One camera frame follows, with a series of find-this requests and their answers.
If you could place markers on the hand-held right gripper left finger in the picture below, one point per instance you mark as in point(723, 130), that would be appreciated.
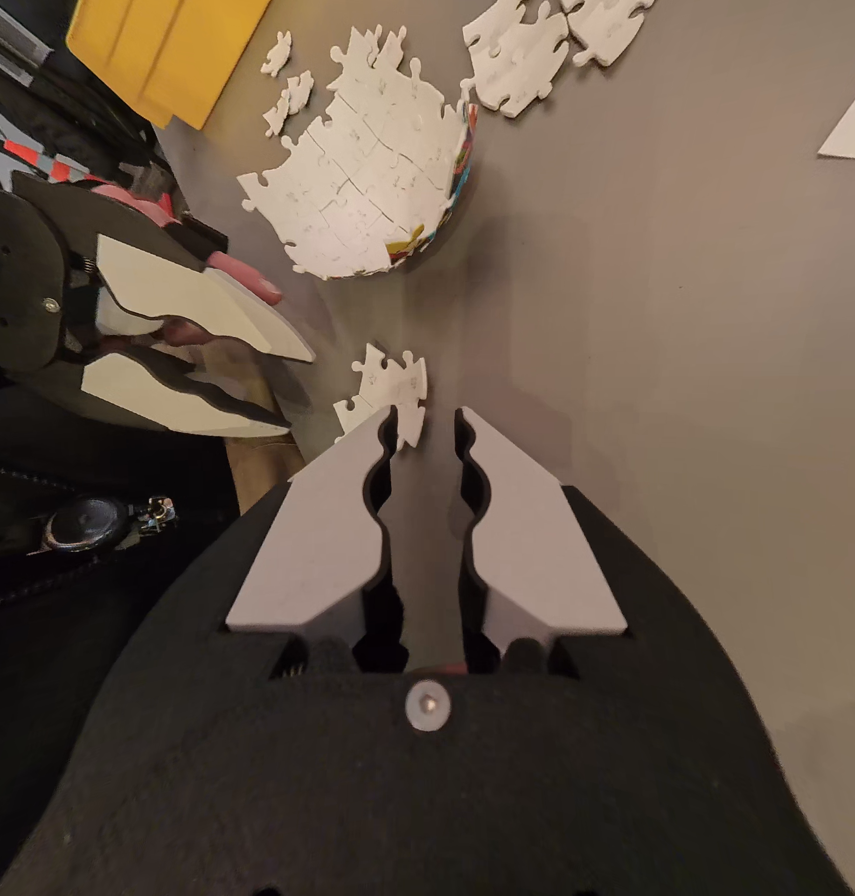
point(315, 546)

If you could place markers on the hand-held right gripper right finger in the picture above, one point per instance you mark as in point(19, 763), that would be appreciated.
point(539, 553)

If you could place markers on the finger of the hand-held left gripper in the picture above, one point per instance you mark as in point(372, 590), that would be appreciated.
point(189, 294)
point(154, 395)

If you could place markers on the white puzzle piece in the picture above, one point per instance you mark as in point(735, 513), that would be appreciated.
point(410, 399)
point(354, 416)
point(277, 52)
point(375, 378)
point(287, 105)

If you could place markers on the partly built white puzzle ball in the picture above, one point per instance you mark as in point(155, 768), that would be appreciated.
point(357, 182)

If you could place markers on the large joined puzzle segment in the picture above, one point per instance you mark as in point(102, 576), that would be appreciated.
point(518, 63)

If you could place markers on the person's left hand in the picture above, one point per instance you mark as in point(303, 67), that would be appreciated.
point(249, 280)

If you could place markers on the beige trousers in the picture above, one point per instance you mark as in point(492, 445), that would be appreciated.
point(266, 476)

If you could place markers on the red striped object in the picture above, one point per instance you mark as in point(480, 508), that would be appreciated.
point(49, 164)

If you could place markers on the metal badge clip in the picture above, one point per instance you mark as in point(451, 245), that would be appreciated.
point(158, 514)

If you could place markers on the black round badge reel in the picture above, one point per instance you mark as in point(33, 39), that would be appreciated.
point(84, 525)

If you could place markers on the yellow box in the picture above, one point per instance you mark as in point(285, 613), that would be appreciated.
point(168, 49)

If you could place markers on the white printed instruction leaflet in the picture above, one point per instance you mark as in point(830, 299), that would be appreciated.
point(854, 126)

